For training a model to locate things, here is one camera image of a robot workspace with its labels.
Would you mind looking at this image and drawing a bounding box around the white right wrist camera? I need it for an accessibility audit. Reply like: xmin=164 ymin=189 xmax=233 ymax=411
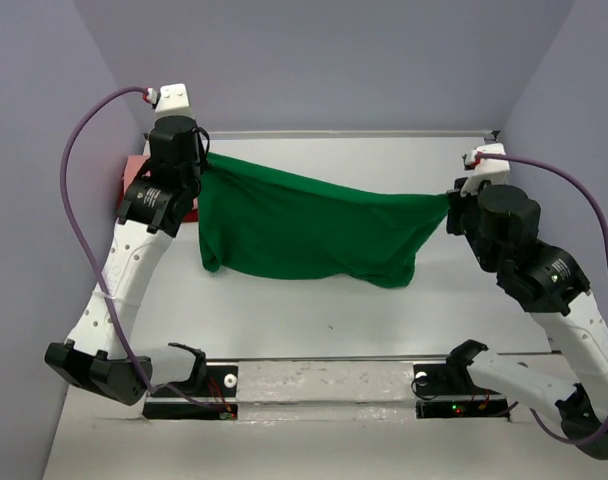
xmin=460 ymin=143 xmax=510 ymax=197

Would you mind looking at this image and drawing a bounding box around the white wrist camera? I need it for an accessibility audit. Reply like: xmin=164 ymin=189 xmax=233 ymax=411
xmin=460 ymin=143 xmax=510 ymax=197
xmin=142 ymin=83 xmax=195 ymax=119

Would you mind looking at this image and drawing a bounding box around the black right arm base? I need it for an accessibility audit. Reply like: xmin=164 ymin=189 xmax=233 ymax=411
xmin=411 ymin=363 xmax=515 ymax=420

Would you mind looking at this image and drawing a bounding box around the pink t shirt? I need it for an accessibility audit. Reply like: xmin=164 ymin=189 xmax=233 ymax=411
xmin=122 ymin=155 xmax=149 ymax=194

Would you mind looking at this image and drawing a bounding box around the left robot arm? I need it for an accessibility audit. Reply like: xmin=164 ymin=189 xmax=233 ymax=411
xmin=45 ymin=115 xmax=207 ymax=406

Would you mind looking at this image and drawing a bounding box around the purple cable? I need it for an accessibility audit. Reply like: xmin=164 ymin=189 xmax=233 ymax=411
xmin=61 ymin=86 xmax=235 ymax=419
xmin=476 ymin=153 xmax=608 ymax=446

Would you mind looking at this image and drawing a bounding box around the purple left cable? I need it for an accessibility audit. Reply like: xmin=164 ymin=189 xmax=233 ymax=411
xmin=61 ymin=86 xmax=235 ymax=419

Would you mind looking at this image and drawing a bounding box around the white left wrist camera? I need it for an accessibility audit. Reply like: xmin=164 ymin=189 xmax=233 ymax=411
xmin=142 ymin=83 xmax=195 ymax=119

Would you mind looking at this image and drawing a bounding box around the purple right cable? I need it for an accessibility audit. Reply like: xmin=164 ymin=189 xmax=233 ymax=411
xmin=476 ymin=153 xmax=608 ymax=446

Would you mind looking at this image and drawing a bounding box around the dark red t shirt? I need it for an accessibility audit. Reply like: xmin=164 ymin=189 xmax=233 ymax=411
xmin=116 ymin=179 xmax=198 ymax=223

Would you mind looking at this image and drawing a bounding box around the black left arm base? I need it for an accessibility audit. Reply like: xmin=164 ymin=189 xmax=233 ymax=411
xmin=142 ymin=362 xmax=239 ymax=421

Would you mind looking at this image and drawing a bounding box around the green t shirt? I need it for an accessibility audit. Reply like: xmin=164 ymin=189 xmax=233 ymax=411
xmin=197 ymin=153 xmax=448 ymax=289

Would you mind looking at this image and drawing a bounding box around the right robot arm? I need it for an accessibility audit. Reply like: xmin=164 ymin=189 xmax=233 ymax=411
xmin=444 ymin=178 xmax=608 ymax=460

